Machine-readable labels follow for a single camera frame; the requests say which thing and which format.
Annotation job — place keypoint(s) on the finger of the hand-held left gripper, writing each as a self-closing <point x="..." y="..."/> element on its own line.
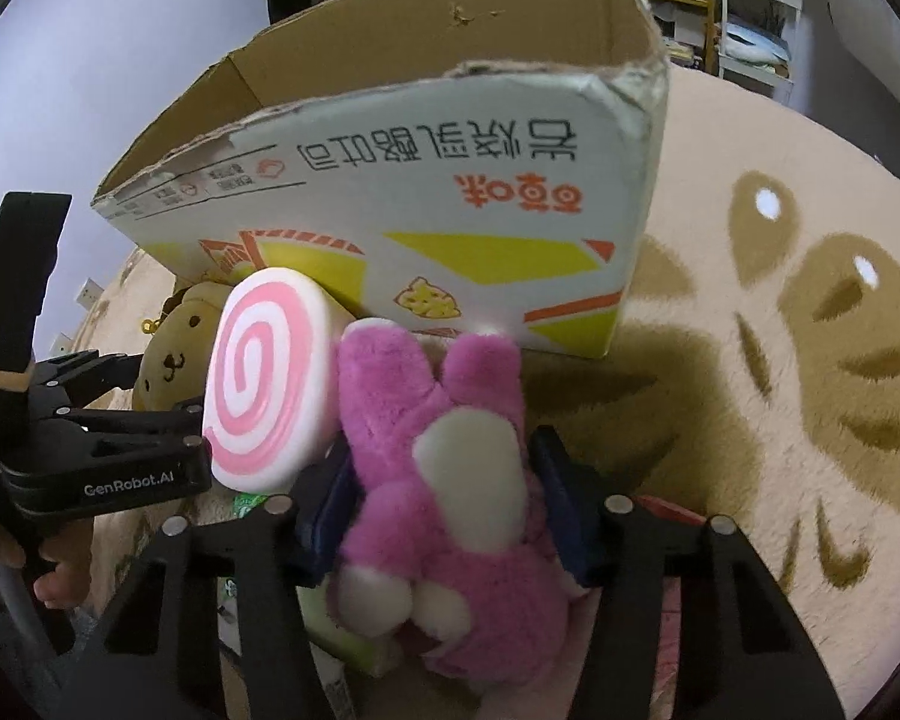
<point x="90" y="375"/>
<point x="135" y="424"/>

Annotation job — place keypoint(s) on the light green soft toy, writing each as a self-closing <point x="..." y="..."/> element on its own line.
<point x="349" y="637"/>

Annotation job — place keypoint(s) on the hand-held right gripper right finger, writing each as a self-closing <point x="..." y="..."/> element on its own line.
<point x="570" y="510"/>

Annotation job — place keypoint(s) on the yellow plush bear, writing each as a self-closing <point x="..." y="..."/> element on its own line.
<point x="166" y="361"/>

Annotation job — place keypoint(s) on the printed cardboard box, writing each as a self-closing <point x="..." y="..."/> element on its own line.
<point x="435" y="187"/>

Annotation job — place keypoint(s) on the pink plush bear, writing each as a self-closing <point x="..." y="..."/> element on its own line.
<point x="457" y="540"/>

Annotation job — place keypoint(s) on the beige patterned rug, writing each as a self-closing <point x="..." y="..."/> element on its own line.
<point x="720" y="390"/>

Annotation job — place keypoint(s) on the person's left hand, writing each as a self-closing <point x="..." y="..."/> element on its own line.
<point x="64" y="586"/>

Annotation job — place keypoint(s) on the pink swirl squishy toy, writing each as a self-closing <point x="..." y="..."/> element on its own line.
<point x="262" y="375"/>

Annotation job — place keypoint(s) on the white wall socket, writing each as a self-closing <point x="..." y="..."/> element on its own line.
<point x="91" y="292"/>

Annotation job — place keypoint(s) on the grey tube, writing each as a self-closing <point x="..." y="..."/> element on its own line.
<point x="15" y="600"/>

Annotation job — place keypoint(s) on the red soft item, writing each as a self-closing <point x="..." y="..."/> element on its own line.
<point x="667" y="510"/>

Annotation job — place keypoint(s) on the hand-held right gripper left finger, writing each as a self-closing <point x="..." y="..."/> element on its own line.
<point x="322" y="517"/>

